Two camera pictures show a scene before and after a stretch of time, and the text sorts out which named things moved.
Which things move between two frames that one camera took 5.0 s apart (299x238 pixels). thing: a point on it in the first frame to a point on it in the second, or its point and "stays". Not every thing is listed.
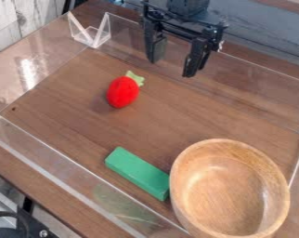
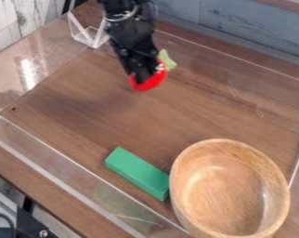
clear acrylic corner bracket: x=95 y=36 stays
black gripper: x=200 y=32 to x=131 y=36
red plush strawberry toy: x=123 y=90 to x=158 y=78
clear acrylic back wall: x=228 y=77 stays
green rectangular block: x=142 y=171 stays
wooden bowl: x=228 y=190 stays
